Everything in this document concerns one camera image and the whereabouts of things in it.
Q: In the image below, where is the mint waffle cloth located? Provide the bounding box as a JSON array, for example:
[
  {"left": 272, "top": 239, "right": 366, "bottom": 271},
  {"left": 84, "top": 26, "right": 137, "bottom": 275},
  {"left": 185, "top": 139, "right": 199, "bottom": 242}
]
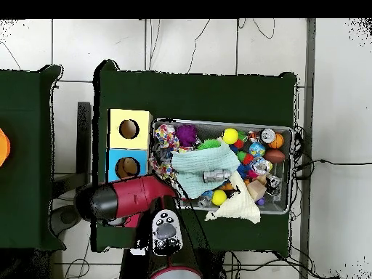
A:
[{"left": 171, "top": 142, "right": 241, "bottom": 200}]

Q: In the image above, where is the silver toy camera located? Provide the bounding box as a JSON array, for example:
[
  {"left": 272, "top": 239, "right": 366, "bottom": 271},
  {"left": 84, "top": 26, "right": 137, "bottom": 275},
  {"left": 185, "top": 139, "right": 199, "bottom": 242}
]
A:
[{"left": 202, "top": 168, "right": 233, "bottom": 184}]

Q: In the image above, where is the cream waffle cloth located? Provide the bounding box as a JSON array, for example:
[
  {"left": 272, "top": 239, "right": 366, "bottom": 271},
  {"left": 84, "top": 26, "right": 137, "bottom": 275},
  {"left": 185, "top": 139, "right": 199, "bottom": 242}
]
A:
[{"left": 203, "top": 171, "right": 262, "bottom": 225}]

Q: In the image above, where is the wooden box with three holes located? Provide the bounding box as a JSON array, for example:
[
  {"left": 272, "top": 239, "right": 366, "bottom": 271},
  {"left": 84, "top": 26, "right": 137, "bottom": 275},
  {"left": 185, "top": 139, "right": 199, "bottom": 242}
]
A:
[{"left": 105, "top": 108, "right": 154, "bottom": 229}]

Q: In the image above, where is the shallow clear mesh bin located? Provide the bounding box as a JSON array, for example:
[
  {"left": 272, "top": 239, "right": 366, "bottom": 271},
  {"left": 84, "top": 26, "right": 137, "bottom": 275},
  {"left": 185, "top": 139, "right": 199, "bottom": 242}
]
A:
[{"left": 147, "top": 118, "right": 294, "bottom": 216}]

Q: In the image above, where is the purple spiky ball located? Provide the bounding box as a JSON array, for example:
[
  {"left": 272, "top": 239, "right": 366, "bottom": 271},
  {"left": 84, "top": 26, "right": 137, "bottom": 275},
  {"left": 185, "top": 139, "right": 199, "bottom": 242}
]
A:
[{"left": 174, "top": 124, "right": 199, "bottom": 147}]

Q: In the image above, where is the green spiky ball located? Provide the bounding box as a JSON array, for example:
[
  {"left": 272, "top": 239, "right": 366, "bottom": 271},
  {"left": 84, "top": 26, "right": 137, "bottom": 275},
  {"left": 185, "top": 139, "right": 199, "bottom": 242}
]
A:
[{"left": 197, "top": 138, "right": 222, "bottom": 151}]

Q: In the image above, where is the colourful confetti print packet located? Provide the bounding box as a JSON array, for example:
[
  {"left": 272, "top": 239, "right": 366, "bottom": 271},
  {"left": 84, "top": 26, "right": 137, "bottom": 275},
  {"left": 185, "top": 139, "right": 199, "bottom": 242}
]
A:
[{"left": 149, "top": 123, "right": 181, "bottom": 181}]

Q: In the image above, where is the yellow ball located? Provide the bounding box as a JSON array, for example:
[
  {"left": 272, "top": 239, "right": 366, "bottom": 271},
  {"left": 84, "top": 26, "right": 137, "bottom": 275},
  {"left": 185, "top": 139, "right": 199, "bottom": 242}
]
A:
[
  {"left": 211, "top": 189, "right": 228, "bottom": 206},
  {"left": 222, "top": 128, "right": 239, "bottom": 145}
]

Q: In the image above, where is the dark green tablecloth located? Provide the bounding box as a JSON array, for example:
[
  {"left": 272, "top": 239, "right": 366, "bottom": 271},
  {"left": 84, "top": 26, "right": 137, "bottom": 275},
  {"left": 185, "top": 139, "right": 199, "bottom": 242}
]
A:
[
  {"left": 91, "top": 60, "right": 299, "bottom": 253},
  {"left": 0, "top": 64, "right": 66, "bottom": 251}
]

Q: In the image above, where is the blue globe ball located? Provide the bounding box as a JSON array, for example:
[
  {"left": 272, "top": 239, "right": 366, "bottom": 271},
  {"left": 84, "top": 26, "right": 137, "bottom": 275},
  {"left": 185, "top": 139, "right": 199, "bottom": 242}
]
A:
[{"left": 248, "top": 142, "right": 267, "bottom": 158}]

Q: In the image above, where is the silver drink can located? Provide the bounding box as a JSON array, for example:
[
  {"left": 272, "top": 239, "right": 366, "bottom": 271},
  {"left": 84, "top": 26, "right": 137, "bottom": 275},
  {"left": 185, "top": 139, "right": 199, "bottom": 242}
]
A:
[{"left": 259, "top": 128, "right": 276, "bottom": 144}]

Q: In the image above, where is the brown toy football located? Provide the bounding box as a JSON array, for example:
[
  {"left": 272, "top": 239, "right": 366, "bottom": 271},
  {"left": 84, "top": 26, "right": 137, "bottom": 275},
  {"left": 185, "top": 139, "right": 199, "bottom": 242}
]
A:
[{"left": 263, "top": 148, "right": 286, "bottom": 164}]

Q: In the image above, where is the orange toy basketball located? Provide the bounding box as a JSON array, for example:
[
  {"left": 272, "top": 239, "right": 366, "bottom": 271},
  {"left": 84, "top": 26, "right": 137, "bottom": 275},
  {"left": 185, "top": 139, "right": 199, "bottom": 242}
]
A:
[{"left": 268, "top": 132, "right": 285, "bottom": 150}]

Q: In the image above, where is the dark grey floor base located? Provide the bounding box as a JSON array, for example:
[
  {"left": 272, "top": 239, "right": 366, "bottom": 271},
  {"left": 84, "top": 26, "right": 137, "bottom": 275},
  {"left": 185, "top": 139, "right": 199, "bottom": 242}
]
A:
[{"left": 50, "top": 204, "right": 86, "bottom": 236}]

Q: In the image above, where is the orange round object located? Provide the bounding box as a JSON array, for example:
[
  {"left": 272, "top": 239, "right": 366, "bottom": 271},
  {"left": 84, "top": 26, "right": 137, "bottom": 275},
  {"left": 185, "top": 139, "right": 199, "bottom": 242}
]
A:
[{"left": 0, "top": 127, "right": 12, "bottom": 168}]

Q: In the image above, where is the black pedestal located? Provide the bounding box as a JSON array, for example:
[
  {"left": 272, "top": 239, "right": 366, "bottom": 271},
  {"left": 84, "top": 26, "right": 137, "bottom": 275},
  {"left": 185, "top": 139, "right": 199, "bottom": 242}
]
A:
[{"left": 203, "top": 248, "right": 226, "bottom": 279}]

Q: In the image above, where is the black cable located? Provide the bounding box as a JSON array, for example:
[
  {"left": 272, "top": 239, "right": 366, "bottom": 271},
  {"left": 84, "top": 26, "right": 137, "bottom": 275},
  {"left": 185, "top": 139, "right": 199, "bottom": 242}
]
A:
[{"left": 293, "top": 158, "right": 372, "bottom": 175}]

